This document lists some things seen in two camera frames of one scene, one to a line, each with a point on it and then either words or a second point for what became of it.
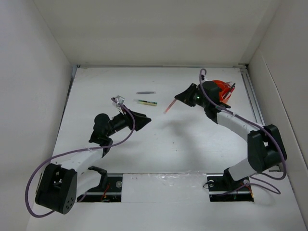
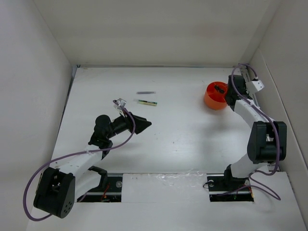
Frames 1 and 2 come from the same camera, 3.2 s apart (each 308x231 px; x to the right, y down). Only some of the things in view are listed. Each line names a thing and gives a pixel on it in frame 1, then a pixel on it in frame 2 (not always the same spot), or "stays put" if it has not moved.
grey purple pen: (145, 92) stays put
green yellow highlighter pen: (147, 102) stays put
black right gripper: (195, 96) -> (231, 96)
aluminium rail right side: (254, 98) stays put
